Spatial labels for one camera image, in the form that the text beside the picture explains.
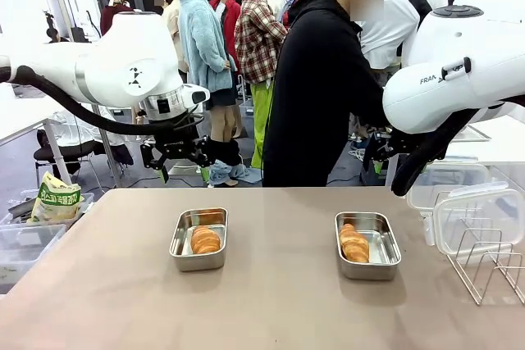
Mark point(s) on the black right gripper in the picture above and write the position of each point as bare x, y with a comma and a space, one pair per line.
389, 143

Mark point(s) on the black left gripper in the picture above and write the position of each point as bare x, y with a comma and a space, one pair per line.
174, 148

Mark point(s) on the steel rectangular container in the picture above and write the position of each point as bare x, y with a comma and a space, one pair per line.
385, 247
182, 235

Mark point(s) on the golden croissant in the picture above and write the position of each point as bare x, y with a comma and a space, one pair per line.
205, 240
354, 245

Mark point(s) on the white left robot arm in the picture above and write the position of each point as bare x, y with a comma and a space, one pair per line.
123, 63

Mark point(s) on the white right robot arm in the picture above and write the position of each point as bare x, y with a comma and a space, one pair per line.
451, 79

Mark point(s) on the lowered blue jeans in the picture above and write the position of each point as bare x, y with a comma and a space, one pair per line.
225, 153

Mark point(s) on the clear plastic storage container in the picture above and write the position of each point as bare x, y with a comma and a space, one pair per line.
451, 178

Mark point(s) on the clear plastic clip lid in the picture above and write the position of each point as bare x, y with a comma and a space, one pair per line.
427, 228

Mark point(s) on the mannequin in blue fleece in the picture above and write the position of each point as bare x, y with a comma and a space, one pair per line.
205, 46

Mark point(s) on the mannequin in cream jacket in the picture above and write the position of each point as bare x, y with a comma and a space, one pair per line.
174, 26

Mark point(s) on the yellow green snack bag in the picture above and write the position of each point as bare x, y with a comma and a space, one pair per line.
57, 202

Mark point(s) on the mannequin in white shirt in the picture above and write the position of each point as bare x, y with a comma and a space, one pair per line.
398, 26

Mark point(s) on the mannequin in plaid shirt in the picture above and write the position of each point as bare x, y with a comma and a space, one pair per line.
256, 38

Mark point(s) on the mannequin in red jacket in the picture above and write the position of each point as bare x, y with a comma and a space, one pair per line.
229, 18

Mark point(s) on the mannequin in dark red sweater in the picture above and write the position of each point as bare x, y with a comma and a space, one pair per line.
112, 18

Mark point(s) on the seated person in black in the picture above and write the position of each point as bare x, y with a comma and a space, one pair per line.
53, 34

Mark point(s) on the clear plastic storage bin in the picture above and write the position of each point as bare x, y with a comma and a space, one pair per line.
24, 251

